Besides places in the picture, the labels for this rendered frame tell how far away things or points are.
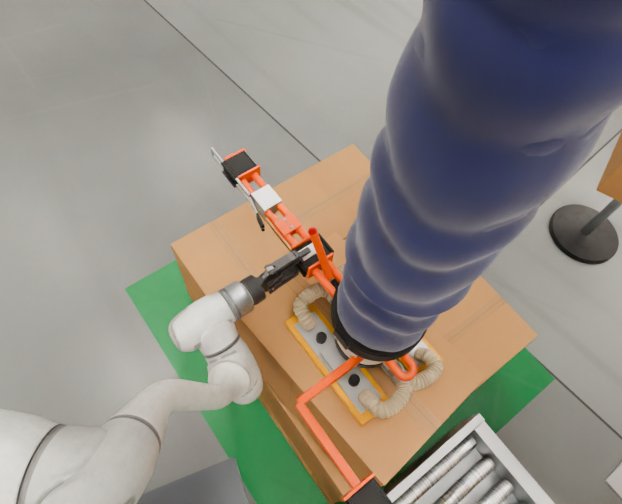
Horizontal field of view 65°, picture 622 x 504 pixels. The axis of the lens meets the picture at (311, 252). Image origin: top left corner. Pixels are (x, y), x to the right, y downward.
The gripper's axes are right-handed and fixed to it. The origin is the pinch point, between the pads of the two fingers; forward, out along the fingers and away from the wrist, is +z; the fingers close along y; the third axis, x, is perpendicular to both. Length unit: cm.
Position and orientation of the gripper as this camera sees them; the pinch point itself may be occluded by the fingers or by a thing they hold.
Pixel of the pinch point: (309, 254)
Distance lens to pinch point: 132.2
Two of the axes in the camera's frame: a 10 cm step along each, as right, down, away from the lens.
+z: 8.0, -5.0, 3.3
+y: -0.6, 4.7, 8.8
